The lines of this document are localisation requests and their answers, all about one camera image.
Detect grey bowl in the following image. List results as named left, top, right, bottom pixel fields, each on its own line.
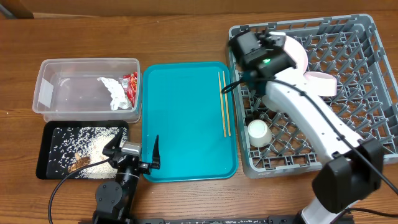
left=262, top=95, right=280, bottom=113

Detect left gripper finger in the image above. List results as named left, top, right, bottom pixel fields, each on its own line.
left=151, top=135, right=160, bottom=170
left=102, top=129, right=124, bottom=156

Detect rice and food scraps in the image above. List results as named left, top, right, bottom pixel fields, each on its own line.
left=46, top=127, right=128, bottom=179

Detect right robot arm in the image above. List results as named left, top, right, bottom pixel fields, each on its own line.
left=228, top=30, right=384, bottom=223

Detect grey dishwasher rack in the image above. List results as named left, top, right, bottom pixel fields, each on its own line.
left=229, top=14, right=397, bottom=179

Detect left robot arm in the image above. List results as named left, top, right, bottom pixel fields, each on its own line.
left=92, top=131, right=160, bottom=223

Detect red foil wrapper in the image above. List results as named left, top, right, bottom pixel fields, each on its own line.
left=122, top=72, right=138, bottom=107

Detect teal serving tray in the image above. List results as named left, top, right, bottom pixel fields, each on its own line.
left=142, top=62, right=238, bottom=183

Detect clear plastic bin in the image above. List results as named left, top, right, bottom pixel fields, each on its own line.
left=32, top=58, right=142, bottom=123

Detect white napkin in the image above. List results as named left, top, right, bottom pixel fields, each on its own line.
left=97, top=77, right=132, bottom=111

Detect wooden chopstick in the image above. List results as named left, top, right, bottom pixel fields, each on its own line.
left=223, top=71, right=231, bottom=136
left=218, top=72, right=226, bottom=138

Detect white cup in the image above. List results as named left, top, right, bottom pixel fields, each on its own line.
left=248, top=119, right=272, bottom=147

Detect white round plate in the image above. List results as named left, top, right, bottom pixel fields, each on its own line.
left=284, top=35, right=308, bottom=73

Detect pink bowl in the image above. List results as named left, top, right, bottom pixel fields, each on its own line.
left=303, top=72, right=337, bottom=96

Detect black plastic tray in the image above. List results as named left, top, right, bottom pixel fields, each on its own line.
left=36, top=121, right=129, bottom=179

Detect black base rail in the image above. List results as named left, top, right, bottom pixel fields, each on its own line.
left=136, top=215, right=304, bottom=224

